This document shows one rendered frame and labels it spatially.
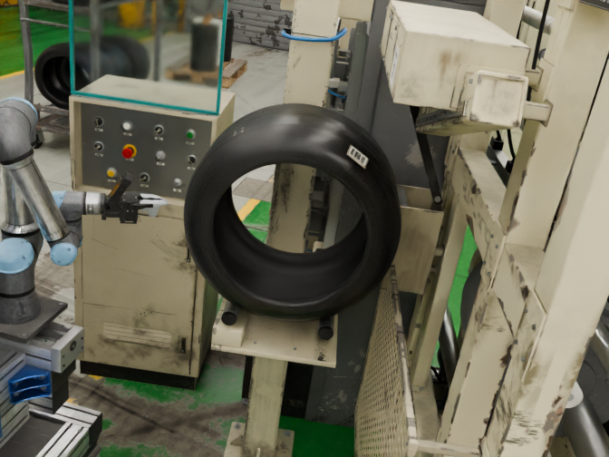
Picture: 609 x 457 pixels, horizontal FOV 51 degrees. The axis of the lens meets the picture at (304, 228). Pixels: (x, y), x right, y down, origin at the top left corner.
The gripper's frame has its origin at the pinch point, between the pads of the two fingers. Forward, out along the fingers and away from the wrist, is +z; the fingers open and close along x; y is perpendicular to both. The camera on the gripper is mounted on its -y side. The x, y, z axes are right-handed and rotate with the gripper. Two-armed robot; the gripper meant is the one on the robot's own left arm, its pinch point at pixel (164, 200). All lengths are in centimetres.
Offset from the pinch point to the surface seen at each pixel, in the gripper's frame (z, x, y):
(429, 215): 79, 29, -16
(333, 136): 40, 42, -47
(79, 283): -32, -36, 64
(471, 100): 53, 80, -74
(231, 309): 19.0, 44.8, 8.1
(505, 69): 62, 73, -78
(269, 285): 32.5, 30.1, 10.9
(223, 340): 17, 48, 17
